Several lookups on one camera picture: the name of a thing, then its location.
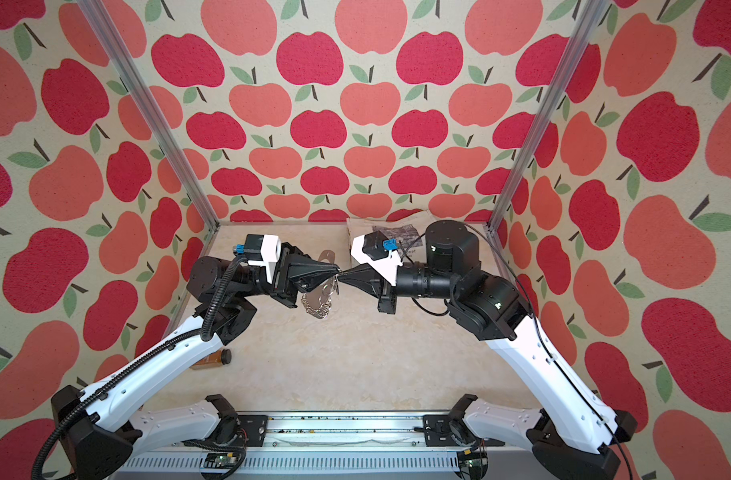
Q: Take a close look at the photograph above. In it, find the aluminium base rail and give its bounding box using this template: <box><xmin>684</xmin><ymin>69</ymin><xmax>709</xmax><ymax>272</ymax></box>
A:
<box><xmin>130</xmin><ymin>410</ymin><xmax>541</xmax><ymax>451</ymax></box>

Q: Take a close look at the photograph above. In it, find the aluminium corner post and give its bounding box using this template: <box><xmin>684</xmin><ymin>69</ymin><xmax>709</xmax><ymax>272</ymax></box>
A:
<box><xmin>487</xmin><ymin>0</ymin><xmax>611</xmax><ymax>236</ymax></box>
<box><xmin>77</xmin><ymin>0</ymin><xmax>220</xmax><ymax>234</ymax></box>

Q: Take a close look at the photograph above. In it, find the aluminium corner post right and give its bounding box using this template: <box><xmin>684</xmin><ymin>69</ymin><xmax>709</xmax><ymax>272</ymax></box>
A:
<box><xmin>487</xmin><ymin>0</ymin><xmax>611</xmax><ymax>236</ymax></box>

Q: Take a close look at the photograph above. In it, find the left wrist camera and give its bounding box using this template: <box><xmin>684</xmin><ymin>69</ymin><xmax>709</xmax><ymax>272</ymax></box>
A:
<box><xmin>233</xmin><ymin>234</ymin><xmax>281</xmax><ymax>283</ymax></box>

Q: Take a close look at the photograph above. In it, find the metal key organizer plate with rings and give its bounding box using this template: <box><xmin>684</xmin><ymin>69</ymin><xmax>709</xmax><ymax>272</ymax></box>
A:
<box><xmin>301</xmin><ymin>276</ymin><xmax>338</xmax><ymax>320</ymax></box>

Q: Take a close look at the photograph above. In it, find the black corrugated cable conduit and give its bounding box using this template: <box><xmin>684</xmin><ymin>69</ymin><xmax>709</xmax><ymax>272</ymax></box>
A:
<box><xmin>31</xmin><ymin>254</ymin><xmax>249</xmax><ymax>480</ymax></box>

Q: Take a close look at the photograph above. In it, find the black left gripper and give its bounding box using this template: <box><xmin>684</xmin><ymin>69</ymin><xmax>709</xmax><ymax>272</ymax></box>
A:
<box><xmin>235</xmin><ymin>246</ymin><xmax>335</xmax><ymax>312</ymax></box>

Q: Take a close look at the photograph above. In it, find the beige canvas tote bag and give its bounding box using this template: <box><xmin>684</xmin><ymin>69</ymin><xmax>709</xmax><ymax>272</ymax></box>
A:
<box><xmin>346</xmin><ymin>211</ymin><xmax>439</xmax><ymax>256</ymax></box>

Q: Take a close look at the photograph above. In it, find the aluminium corner post left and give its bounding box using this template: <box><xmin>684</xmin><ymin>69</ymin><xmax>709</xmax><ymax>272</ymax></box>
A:
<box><xmin>77</xmin><ymin>0</ymin><xmax>220</xmax><ymax>234</ymax></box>

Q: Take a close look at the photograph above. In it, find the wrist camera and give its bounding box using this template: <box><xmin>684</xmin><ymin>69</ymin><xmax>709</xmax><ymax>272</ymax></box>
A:
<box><xmin>233</xmin><ymin>234</ymin><xmax>281</xmax><ymax>283</ymax></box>
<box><xmin>350</xmin><ymin>231</ymin><xmax>403</xmax><ymax>287</ymax></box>

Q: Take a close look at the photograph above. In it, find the perforated cable tray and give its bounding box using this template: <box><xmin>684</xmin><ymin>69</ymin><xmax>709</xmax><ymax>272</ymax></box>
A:
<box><xmin>118</xmin><ymin>450</ymin><xmax>459</xmax><ymax>478</ymax></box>

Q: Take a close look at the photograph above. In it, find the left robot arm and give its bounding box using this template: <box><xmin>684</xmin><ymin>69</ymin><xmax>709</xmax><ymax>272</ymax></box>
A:
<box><xmin>30</xmin><ymin>235</ymin><xmax>340</xmax><ymax>479</ymax></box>

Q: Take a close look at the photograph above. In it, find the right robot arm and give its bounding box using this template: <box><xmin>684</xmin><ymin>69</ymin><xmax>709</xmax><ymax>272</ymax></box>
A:
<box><xmin>339</xmin><ymin>220</ymin><xmax>637</xmax><ymax>479</ymax></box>

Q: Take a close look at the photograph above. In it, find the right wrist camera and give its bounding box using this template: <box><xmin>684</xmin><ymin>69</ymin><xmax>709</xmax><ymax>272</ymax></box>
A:
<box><xmin>350</xmin><ymin>231</ymin><xmax>403</xmax><ymax>287</ymax></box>

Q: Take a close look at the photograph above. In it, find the orange brown object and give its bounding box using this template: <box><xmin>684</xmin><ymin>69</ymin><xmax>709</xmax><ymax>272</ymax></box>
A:
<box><xmin>191</xmin><ymin>348</ymin><xmax>232</xmax><ymax>370</ymax></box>

